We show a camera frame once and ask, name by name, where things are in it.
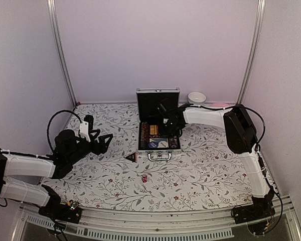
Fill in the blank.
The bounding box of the pink plate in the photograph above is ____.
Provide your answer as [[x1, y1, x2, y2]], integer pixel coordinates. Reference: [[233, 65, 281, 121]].
[[210, 103, 230, 108]]

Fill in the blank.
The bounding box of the poker chip row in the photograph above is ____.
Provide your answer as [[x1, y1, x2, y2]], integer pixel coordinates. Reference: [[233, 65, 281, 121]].
[[140, 122, 149, 149], [169, 137, 180, 149]]

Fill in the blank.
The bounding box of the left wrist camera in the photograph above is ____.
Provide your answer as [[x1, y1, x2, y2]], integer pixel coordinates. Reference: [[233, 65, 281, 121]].
[[79, 114, 94, 142]]

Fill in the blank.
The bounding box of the front aluminium rail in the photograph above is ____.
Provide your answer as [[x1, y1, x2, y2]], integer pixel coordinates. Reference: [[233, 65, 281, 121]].
[[12, 196, 301, 240]]

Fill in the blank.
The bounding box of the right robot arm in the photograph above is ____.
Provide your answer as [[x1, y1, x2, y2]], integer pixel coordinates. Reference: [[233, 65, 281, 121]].
[[157, 103, 274, 219]]

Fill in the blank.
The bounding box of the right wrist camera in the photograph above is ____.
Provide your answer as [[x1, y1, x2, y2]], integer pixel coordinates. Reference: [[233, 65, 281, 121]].
[[157, 103, 169, 124]]

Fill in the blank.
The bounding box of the right aluminium frame post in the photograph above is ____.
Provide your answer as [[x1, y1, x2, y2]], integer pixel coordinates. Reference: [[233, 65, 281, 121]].
[[236, 0, 266, 104]]

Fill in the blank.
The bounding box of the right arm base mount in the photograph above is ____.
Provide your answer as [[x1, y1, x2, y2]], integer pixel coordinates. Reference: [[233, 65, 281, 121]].
[[231, 197, 275, 224]]

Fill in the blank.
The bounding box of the aluminium frame post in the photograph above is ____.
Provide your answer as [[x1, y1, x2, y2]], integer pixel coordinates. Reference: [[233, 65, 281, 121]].
[[236, 0, 266, 104], [47, 0, 77, 107]]

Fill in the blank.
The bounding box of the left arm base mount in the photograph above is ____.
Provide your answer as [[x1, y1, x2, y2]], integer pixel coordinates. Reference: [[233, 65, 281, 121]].
[[38, 200, 82, 224]]

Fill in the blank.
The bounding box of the white dealer chip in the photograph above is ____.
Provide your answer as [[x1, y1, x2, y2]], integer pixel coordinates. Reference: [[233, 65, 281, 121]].
[[158, 141, 169, 148]]

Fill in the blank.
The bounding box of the blue playing card deck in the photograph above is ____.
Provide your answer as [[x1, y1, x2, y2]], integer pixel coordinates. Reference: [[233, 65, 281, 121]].
[[149, 138, 168, 143]]

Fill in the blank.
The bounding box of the left aluminium frame post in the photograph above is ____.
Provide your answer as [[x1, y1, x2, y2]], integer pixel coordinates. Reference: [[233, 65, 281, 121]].
[[47, 0, 77, 107]]

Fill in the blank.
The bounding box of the left poker chip row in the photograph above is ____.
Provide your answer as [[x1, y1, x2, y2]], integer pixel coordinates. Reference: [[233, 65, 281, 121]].
[[140, 122, 149, 149]]

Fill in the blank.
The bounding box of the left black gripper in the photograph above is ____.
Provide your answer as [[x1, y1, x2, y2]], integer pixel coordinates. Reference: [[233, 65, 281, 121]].
[[67, 130, 113, 166]]

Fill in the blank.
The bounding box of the triangular all in button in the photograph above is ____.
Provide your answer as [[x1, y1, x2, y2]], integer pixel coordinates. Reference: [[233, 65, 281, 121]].
[[124, 152, 137, 163]]

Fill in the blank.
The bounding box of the aluminium poker case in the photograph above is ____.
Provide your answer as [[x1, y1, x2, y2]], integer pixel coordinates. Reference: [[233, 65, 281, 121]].
[[136, 87, 181, 162]]

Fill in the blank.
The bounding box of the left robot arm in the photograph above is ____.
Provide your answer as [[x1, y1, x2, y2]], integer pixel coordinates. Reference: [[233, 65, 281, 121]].
[[0, 129, 113, 218]]

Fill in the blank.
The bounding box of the white bowl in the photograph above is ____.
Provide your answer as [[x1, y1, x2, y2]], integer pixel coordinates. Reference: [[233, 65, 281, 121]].
[[188, 91, 207, 105]]

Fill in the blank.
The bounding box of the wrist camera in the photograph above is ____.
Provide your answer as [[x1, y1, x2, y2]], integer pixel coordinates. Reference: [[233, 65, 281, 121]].
[[157, 103, 169, 124], [79, 114, 94, 142]]

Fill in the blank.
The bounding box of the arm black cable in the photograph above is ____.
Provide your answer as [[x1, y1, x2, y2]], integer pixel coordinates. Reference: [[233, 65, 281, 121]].
[[46, 109, 82, 154], [195, 105, 283, 234]]

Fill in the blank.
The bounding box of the floral table cloth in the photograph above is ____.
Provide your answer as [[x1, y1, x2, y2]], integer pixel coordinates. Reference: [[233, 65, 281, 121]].
[[42, 103, 252, 212]]

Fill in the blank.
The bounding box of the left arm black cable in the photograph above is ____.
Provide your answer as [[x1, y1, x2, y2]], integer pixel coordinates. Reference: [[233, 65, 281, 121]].
[[46, 109, 82, 154]]

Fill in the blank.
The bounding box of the right poker chip row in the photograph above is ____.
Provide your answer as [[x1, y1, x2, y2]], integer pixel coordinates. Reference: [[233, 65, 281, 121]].
[[169, 137, 180, 149]]

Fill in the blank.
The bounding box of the red playing card deck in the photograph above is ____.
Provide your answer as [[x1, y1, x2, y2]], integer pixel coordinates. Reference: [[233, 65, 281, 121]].
[[149, 125, 160, 136]]

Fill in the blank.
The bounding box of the blue small blind chip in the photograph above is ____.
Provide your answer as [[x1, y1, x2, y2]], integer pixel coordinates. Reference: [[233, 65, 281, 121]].
[[148, 142, 159, 149]]

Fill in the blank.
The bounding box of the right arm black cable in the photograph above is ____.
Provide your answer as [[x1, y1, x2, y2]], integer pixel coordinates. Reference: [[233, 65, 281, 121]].
[[195, 105, 283, 234]]

